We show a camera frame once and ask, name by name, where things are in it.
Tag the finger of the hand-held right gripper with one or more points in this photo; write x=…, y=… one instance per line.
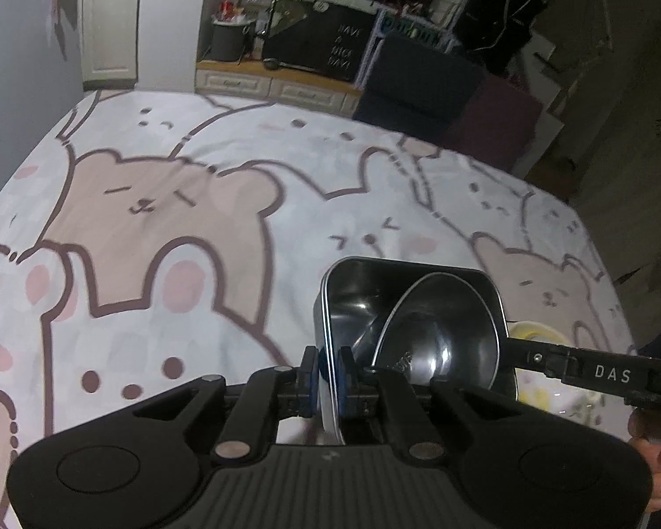
x=534, y=358

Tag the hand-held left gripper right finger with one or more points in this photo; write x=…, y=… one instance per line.
x=346, y=385

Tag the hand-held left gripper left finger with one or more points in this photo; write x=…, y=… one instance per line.
x=314, y=385

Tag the large square steel container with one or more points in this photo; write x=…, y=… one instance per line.
x=347, y=297

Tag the small steel cup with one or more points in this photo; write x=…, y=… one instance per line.
x=446, y=330

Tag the white floral ceramic bowl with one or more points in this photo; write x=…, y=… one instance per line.
x=551, y=402

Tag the cartoon animal printed tablecloth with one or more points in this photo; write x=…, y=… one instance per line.
x=198, y=220

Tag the white board panel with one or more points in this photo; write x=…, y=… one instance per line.
x=551, y=127

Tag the maroon stool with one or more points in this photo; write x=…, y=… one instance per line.
x=490, y=121

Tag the navy blue stool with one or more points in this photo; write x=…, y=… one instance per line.
x=413, y=88

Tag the wood-topped white drawer unit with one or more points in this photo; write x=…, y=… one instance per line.
x=237, y=85

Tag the black lettered board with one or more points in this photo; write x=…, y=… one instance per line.
x=319, y=44

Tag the black hanging clothing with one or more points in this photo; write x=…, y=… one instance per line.
x=501, y=16

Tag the grey trash bin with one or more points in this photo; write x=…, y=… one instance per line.
x=228, y=41

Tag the white cabinet door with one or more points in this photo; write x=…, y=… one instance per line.
x=110, y=33

